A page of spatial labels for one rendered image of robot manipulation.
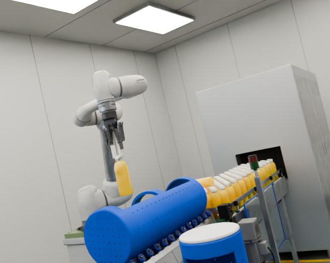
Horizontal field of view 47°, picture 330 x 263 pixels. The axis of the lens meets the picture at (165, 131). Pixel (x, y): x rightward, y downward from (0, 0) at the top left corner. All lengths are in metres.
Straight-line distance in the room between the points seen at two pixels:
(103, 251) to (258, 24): 5.60
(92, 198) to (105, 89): 0.97
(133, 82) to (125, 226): 0.72
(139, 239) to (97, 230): 0.21
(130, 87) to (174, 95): 5.64
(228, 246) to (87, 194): 1.25
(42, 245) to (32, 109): 1.74
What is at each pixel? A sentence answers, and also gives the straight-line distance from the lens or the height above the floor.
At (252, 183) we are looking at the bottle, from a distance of 3.27.
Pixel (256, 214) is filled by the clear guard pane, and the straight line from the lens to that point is 2.94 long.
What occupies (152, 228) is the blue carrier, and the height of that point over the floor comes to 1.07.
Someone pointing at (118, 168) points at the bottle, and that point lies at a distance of 1.90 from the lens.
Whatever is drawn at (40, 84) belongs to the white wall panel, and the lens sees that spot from 5.51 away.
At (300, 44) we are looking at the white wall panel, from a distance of 6.67.
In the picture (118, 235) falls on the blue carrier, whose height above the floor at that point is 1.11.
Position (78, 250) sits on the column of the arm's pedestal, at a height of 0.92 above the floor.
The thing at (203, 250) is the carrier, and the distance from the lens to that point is 1.66.
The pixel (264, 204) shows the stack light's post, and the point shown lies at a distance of 2.83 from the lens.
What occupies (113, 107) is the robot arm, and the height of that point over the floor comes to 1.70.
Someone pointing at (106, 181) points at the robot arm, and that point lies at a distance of 2.68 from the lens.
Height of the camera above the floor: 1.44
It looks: 3 degrees up
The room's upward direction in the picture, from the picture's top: 13 degrees counter-clockwise
